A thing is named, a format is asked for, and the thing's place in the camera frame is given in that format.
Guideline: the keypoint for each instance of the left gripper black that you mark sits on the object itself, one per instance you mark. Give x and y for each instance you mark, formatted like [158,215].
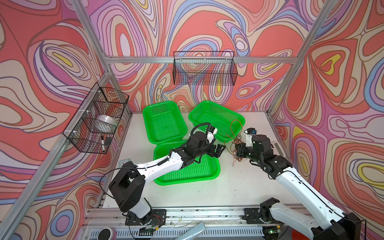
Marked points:
[218,153]

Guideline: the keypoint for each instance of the silver metal bar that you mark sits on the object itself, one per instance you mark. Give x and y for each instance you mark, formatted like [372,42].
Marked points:
[193,233]

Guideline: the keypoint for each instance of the green basket front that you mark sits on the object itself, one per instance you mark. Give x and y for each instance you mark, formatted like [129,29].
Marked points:
[208,169]

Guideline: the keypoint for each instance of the black wire basket left wall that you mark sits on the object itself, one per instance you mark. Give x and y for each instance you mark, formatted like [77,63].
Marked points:
[100,115]

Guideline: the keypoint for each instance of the black wire basket back wall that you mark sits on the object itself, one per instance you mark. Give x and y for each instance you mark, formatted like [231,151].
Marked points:
[204,68]

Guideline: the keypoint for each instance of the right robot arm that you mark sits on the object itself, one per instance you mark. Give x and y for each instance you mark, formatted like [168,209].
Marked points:
[327,221]

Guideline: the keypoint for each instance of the red bucket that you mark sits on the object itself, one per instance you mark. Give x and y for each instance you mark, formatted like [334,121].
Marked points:
[298,236]

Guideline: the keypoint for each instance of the pink white calculator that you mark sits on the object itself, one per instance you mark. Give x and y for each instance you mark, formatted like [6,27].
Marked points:
[277,149]

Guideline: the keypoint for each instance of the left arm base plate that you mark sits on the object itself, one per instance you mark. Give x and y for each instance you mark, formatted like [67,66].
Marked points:
[155,218]

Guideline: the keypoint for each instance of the small white clock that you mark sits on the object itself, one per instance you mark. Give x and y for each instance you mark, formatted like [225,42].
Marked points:
[122,162]

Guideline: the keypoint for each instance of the green basket back left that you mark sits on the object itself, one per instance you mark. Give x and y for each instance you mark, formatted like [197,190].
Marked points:
[164,122]

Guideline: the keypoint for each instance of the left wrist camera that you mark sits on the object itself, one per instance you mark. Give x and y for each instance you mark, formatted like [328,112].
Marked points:
[211,131]

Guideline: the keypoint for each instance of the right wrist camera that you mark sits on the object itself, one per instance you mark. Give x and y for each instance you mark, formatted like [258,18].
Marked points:
[249,133]

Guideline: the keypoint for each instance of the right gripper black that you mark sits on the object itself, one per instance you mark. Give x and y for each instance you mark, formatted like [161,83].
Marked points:
[241,152]

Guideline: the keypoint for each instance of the green basket back right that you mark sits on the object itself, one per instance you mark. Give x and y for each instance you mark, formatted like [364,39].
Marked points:
[228,123]

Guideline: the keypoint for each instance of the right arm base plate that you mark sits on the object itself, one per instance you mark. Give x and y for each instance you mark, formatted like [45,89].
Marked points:
[253,216]

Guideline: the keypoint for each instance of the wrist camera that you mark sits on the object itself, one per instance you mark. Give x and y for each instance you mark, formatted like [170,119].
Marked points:
[249,133]
[211,131]

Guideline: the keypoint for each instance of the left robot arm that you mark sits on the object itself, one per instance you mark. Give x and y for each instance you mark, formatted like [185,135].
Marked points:
[130,180]

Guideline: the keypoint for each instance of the black wire basket wall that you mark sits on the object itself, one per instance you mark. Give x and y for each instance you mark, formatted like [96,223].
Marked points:
[100,115]
[204,68]

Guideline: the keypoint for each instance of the green basket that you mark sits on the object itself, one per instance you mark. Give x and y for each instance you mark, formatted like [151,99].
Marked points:
[208,169]
[228,123]
[164,122]

